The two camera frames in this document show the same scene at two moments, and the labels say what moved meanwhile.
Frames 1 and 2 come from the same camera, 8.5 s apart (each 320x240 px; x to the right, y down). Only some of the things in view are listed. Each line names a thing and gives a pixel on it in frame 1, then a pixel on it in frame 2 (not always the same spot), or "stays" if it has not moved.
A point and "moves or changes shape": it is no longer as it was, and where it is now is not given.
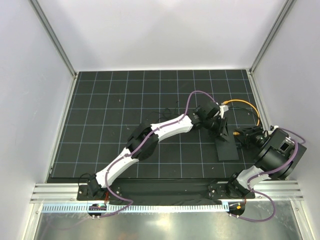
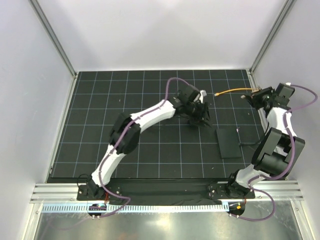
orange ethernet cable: [224, 102] to [254, 87]
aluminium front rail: [68, 193] stays
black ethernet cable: [244, 108] moves or changes shape
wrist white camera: [223, 108] to [203, 93]
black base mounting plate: [157, 189] stays
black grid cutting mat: [106, 106] stays
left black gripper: [222, 127] to [205, 112]
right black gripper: [249, 132] to [253, 100]
